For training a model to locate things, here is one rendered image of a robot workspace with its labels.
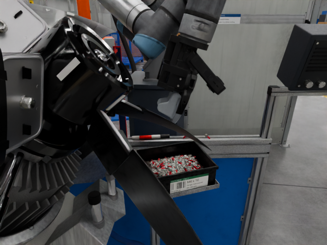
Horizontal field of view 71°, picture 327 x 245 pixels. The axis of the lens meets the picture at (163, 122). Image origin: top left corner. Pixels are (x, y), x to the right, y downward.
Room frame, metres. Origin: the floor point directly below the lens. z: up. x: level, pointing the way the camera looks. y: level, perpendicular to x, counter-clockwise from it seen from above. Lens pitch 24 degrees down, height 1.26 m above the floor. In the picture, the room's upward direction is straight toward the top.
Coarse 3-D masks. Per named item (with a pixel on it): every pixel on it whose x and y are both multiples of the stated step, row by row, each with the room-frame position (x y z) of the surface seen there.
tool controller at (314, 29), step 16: (304, 32) 0.74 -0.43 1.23; (320, 32) 0.72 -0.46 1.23; (288, 48) 0.81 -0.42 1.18; (304, 48) 0.73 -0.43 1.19; (320, 48) 0.71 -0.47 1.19; (288, 64) 0.79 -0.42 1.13; (304, 64) 0.73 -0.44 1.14; (320, 64) 0.72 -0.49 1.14; (288, 80) 0.77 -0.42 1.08; (304, 80) 0.74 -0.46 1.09; (320, 80) 0.73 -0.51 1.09
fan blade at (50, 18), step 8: (32, 8) 0.56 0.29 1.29; (40, 8) 0.57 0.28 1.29; (48, 8) 0.59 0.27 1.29; (40, 16) 0.53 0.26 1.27; (48, 16) 0.54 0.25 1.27; (56, 16) 0.55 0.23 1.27; (64, 16) 0.56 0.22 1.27; (72, 16) 0.59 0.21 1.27; (80, 16) 0.63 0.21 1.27; (48, 24) 0.49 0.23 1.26; (88, 24) 0.54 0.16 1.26; (96, 24) 0.58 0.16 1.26; (96, 32) 0.50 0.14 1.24; (104, 32) 0.52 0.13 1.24; (112, 32) 0.58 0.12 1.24
